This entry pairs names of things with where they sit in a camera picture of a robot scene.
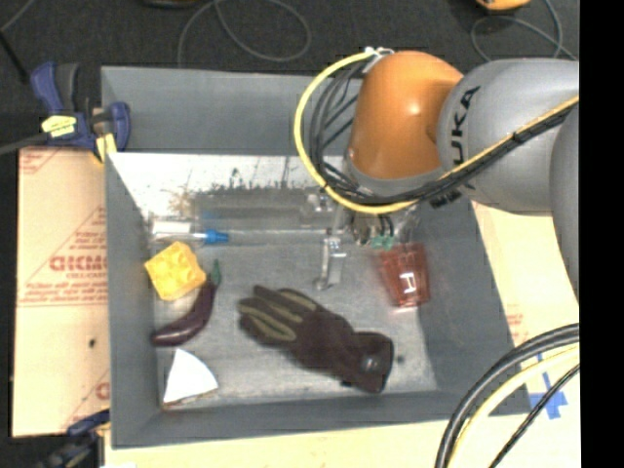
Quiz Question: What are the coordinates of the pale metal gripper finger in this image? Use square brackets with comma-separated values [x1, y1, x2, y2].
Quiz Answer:
[305, 188, 340, 216]
[313, 237, 349, 292]

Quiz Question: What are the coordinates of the red translucent plastic cup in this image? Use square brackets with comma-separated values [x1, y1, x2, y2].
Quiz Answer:
[378, 241, 433, 309]

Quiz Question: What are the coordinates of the dark brown glove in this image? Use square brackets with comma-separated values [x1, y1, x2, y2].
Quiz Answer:
[236, 284, 396, 395]

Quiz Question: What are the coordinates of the grey metal bin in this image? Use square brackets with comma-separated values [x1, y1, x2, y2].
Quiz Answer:
[99, 65, 533, 449]

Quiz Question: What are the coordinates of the clear tube with blue cap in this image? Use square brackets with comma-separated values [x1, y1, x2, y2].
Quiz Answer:
[150, 221, 231, 247]

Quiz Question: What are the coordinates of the purple toy eggplant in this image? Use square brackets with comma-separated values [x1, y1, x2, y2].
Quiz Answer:
[150, 259, 223, 348]

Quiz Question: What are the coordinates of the yellow toy brick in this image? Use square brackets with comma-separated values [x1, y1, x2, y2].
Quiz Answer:
[143, 241, 208, 303]

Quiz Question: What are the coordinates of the white wedge-shaped slice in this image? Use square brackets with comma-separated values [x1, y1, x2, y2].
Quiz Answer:
[161, 347, 220, 406]

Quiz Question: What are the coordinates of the brown cardboard board red print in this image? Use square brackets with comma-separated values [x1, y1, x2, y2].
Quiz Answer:
[10, 144, 581, 439]

